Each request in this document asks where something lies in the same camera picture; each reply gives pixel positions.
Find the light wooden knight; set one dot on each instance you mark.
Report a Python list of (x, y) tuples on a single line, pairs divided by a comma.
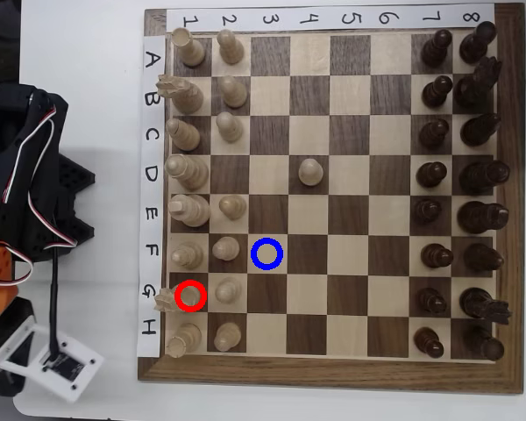
[(188, 96), (164, 300)]

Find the light wooden rook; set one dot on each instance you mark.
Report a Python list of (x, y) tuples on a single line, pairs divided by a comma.
[(193, 52), (186, 337)]

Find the light wooden bishop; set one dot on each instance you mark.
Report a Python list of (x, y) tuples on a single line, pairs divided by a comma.
[(188, 256), (186, 136)]

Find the light wooden pawn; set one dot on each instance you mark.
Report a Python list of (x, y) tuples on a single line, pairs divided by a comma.
[(231, 50), (228, 290), (225, 248), (234, 93), (310, 172), (227, 337), (230, 128), (232, 206)]

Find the light wooden king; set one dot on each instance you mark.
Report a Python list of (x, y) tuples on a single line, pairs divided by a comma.
[(193, 210)]

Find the white paper strip with letters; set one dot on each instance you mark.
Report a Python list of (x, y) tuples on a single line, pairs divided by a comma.
[(153, 153)]

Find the light wooden queen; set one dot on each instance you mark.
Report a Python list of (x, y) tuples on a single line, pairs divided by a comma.
[(190, 173)]

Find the dark wooden pawn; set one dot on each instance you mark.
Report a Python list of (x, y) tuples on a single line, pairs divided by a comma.
[(430, 174), (434, 133), (431, 301), (427, 341), (436, 93), (426, 211), (436, 48), (436, 255)]

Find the wooden chessboard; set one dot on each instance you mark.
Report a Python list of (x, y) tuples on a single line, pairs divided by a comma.
[(350, 131)]

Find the white paper strip with numbers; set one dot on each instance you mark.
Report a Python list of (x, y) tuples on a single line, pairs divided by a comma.
[(289, 19)]

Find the dark wooden knight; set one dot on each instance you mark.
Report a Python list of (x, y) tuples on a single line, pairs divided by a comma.
[(480, 302), (475, 87)]

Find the dark wooden rook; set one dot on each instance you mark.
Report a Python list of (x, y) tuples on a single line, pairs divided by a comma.
[(486, 346), (475, 44)]

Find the dark wooden bishop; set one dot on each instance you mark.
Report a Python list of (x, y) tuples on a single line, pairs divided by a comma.
[(478, 130), (482, 257)]

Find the dark wooden king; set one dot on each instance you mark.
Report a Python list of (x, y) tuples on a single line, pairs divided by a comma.
[(480, 217)]

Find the dark wooden queen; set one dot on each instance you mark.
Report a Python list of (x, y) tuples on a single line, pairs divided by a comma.
[(482, 176)]

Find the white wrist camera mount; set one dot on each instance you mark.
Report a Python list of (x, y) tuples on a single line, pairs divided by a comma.
[(70, 390)]

